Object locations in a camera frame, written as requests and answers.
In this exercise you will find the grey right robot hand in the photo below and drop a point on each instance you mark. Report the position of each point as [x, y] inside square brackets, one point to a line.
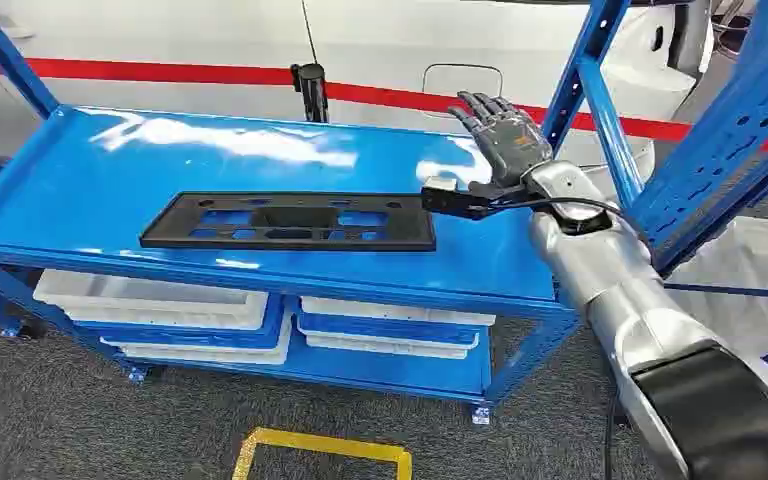
[510, 142]

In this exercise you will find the black plastic panel with cutouts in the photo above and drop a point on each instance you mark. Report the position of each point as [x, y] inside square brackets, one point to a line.
[410, 232]

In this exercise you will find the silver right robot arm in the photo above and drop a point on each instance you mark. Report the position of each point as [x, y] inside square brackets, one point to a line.
[622, 285]

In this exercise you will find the blue plastic crate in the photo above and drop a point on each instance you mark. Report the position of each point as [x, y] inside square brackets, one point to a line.
[384, 329]
[225, 336]

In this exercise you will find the blue metal shelf rack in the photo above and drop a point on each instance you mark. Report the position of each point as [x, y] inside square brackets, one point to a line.
[742, 291]
[92, 185]

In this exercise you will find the black stanchion post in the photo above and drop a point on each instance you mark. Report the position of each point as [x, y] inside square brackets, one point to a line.
[311, 89]

